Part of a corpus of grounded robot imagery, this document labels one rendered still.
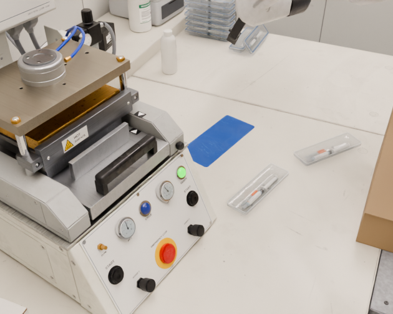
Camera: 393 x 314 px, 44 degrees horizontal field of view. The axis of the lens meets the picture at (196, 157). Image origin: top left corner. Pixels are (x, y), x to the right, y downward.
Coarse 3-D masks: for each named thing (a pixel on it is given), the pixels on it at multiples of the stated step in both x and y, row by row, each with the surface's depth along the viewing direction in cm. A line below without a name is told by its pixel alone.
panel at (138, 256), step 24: (168, 168) 98; (144, 192) 93; (120, 216) 88; (144, 216) 92; (168, 216) 97; (192, 216) 103; (96, 240) 84; (120, 240) 88; (144, 240) 92; (168, 240) 97; (192, 240) 103; (96, 264) 84; (120, 264) 88; (144, 264) 92; (168, 264) 97; (120, 288) 88; (120, 312) 88
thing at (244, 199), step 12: (264, 168) 120; (276, 168) 120; (252, 180) 116; (264, 180) 116; (276, 180) 116; (240, 192) 113; (252, 192) 113; (264, 192) 113; (240, 204) 110; (252, 204) 110
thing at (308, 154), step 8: (336, 136) 130; (344, 136) 130; (352, 136) 130; (320, 144) 127; (328, 144) 127; (336, 144) 127; (344, 144) 127; (352, 144) 127; (296, 152) 125; (304, 152) 125; (312, 152) 125; (320, 152) 125; (328, 152) 125; (304, 160) 122; (312, 160) 122
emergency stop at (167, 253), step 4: (164, 244) 96; (168, 244) 96; (172, 244) 97; (164, 248) 95; (168, 248) 96; (172, 248) 97; (160, 252) 95; (164, 252) 95; (168, 252) 96; (172, 252) 97; (160, 256) 95; (164, 256) 95; (168, 256) 96; (172, 256) 97; (164, 260) 95; (168, 260) 96; (172, 260) 97
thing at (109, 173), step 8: (144, 136) 91; (152, 136) 90; (136, 144) 89; (144, 144) 89; (152, 144) 91; (128, 152) 87; (136, 152) 87; (144, 152) 89; (152, 152) 92; (120, 160) 85; (128, 160) 86; (136, 160) 88; (104, 168) 83; (112, 168) 83; (120, 168) 85; (96, 176) 82; (104, 176) 82; (112, 176) 84; (96, 184) 83; (104, 184) 82; (104, 192) 83
